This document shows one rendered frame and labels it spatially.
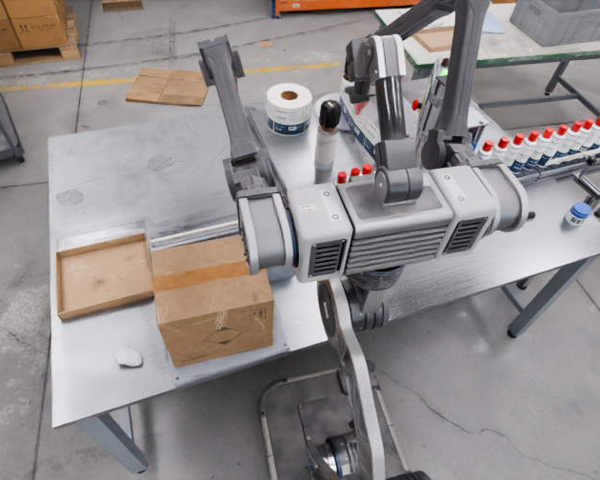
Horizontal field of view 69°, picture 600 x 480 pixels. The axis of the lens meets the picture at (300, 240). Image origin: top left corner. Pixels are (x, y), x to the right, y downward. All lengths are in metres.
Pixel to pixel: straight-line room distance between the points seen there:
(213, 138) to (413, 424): 1.64
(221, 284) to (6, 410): 1.55
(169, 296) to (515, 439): 1.81
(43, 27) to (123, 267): 3.20
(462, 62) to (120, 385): 1.25
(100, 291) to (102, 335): 0.17
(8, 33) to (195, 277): 3.68
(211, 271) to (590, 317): 2.34
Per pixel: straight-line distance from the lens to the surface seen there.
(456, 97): 1.13
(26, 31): 4.61
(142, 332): 1.49
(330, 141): 1.77
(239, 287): 1.18
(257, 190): 0.85
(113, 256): 1.69
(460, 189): 0.91
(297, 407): 1.97
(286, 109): 1.94
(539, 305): 2.43
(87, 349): 1.52
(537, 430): 2.52
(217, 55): 1.14
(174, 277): 1.22
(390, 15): 3.46
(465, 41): 1.14
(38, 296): 2.78
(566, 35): 3.57
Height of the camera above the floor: 2.10
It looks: 51 degrees down
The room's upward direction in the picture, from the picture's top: 5 degrees clockwise
